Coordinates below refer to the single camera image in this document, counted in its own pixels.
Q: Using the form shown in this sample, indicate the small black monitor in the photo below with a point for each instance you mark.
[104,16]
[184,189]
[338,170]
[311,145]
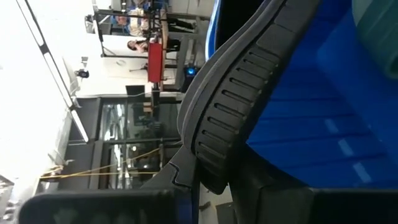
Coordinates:
[135,90]

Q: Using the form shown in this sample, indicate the dark glass partition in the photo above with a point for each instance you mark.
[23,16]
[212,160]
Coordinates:
[140,124]

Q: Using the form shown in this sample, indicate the black dome camera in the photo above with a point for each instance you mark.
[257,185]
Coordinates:
[83,74]

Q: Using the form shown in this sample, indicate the black rubber slide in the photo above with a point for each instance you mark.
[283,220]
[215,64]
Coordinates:
[233,93]

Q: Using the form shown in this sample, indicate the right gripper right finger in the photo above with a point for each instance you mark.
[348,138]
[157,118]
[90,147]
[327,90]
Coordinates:
[258,202]

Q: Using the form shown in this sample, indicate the person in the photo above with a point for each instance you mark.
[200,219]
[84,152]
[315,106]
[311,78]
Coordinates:
[136,25]
[136,46]

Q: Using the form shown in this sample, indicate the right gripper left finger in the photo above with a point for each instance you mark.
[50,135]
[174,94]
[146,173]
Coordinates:
[174,177]

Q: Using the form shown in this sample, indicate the red cabinet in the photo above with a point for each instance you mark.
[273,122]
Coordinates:
[155,62]

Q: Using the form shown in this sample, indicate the computer tower with blue light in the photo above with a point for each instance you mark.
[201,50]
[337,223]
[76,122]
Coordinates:
[190,71]

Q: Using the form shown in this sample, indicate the green rubber slide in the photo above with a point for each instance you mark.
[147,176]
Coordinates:
[379,37]

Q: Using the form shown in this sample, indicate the blue plastic bin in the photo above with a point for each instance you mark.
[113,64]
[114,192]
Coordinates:
[311,124]

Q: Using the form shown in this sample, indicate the long ceiling light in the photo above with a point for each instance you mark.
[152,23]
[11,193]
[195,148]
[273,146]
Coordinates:
[80,126]
[59,81]
[31,23]

